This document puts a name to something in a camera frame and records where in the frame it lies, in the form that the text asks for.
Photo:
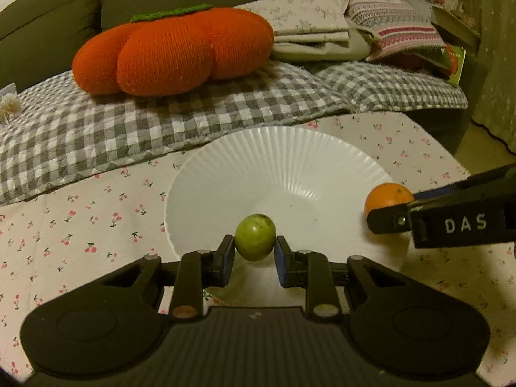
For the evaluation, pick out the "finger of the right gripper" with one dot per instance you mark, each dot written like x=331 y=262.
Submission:
x=389 y=220

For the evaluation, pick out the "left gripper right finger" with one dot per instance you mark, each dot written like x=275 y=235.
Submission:
x=312 y=272

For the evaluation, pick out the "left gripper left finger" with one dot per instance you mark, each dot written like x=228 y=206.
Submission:
x=197 y=271

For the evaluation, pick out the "large orange tangerine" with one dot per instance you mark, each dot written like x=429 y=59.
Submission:
x=387 y=195

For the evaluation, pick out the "small green fruit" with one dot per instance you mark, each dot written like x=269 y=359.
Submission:
x=255 y=237

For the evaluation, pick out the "white ribbed plate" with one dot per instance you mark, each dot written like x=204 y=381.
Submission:
x=312 y=185

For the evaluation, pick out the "green red book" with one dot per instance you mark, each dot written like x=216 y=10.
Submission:
x=457 y=55

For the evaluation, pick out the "striped patterned pillow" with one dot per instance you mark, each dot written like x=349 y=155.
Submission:
x=397 y=25

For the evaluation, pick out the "grey checked blanket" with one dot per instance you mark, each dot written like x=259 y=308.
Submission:
x=64 y=134

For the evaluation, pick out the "folded floral beige sheets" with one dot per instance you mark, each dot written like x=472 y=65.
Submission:
x=314 y=30

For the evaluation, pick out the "orange pumpkin cushion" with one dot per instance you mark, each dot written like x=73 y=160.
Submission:
x=173 y=52

